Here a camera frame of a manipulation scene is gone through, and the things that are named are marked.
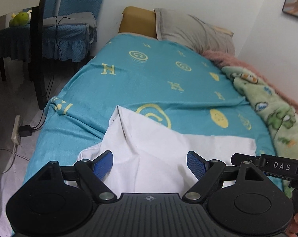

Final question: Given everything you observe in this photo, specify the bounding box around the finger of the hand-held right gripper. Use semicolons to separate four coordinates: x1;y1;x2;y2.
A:
231;153;298;178

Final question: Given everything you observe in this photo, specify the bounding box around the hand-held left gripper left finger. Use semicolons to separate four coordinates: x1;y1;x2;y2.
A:
28;150;118;202

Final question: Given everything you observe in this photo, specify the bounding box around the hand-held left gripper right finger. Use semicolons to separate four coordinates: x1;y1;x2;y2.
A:
182;151;270;202

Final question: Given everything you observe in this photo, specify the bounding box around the white t-shirt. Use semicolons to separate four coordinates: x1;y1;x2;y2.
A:
65;105;257;195

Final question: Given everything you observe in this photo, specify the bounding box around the green printed fleece blanket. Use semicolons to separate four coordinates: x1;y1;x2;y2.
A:
222;65;298;193

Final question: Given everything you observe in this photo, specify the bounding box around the black charger plug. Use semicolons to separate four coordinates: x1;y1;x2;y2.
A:
19;125;33;137

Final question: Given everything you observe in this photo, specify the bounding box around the teal printed bed sheet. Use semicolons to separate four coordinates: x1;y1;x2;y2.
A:
12;33;291;235

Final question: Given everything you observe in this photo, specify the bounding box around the white power strip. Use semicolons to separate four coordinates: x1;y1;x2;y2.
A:
12;115;23;145

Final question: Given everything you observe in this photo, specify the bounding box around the pink fluffy blanket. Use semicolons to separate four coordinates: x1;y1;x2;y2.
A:
202;50;298;126

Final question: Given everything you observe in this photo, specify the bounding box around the blue covered chair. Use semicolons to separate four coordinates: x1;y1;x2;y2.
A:
41;0;110;63
0;0;65;82

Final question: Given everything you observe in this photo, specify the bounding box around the grey pillow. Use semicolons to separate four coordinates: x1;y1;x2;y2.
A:
154;8;236;56

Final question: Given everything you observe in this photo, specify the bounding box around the tan pillow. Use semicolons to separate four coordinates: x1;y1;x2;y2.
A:
118;6;157;39

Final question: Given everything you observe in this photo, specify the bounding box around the grey seat cushion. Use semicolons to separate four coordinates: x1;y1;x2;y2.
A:
43;12;97;28

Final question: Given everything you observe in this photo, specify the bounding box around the green plush toy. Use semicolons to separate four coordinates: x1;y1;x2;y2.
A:
9;9;33;27

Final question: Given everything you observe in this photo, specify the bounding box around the white power strip cord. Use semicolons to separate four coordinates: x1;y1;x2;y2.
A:
0;144;31;174

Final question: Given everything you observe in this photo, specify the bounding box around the thin black cable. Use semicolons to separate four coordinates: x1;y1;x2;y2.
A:
54;16;73;60

